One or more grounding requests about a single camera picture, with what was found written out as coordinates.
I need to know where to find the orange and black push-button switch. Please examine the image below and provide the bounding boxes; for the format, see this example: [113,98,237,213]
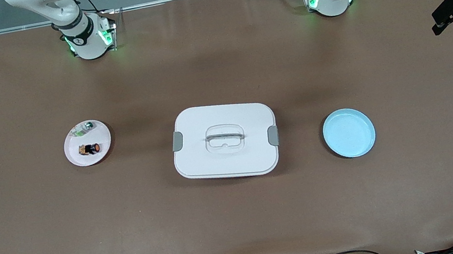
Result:
[78,142,102,157]

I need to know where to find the pink round plate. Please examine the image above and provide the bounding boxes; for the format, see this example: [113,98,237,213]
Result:
[60,117,116,170]

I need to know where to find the light blue round plate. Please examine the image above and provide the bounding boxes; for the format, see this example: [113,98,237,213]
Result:
[320,104,379,162]

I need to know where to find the white lidded box, grey latches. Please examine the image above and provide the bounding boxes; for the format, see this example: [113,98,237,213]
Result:
[166,94,285,189]

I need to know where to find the brown table mat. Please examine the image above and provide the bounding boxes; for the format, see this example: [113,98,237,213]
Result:
[0,0,453,254]

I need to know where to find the green and clear push-button switch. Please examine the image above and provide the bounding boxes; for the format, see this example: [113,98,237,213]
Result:
[71,120,97,139]

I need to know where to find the black right arm base cable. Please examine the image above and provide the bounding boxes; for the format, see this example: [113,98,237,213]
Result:
[81,0,103,16]

